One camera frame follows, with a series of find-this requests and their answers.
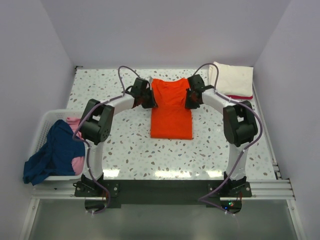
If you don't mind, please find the orange t-shirt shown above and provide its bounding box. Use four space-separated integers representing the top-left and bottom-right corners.
150 78 193 140

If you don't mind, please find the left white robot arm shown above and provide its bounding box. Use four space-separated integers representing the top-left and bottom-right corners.
78 77 158 196

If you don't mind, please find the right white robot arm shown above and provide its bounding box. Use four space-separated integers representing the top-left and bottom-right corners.
185 74 259 197

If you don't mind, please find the folded pink t-shirt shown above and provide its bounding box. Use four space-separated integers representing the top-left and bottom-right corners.
227 95 253 100

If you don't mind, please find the folded cream t-shirt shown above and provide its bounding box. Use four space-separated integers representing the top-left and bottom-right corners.
208 62 254 97

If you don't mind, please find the light pink t-shirt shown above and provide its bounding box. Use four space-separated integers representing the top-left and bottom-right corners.
66 117 86 176

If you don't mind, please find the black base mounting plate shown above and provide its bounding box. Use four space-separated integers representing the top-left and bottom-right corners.
73 177 253 214

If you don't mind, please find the white plastic laundry basket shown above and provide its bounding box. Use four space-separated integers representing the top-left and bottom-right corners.
28 109 86 182

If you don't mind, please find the navy blue t-shirt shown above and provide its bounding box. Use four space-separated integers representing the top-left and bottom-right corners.
22 119 84 186

